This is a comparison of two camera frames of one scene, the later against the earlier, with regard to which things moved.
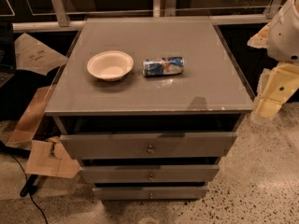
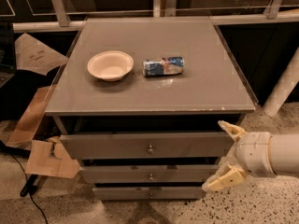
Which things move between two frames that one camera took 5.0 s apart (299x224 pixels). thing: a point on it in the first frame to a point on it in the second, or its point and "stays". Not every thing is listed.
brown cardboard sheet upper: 35,56 stays
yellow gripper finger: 277,86 to 229,175
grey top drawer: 147,146 stays
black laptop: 7,52 stays
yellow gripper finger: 261,38 to 234,131
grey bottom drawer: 111,193 stays
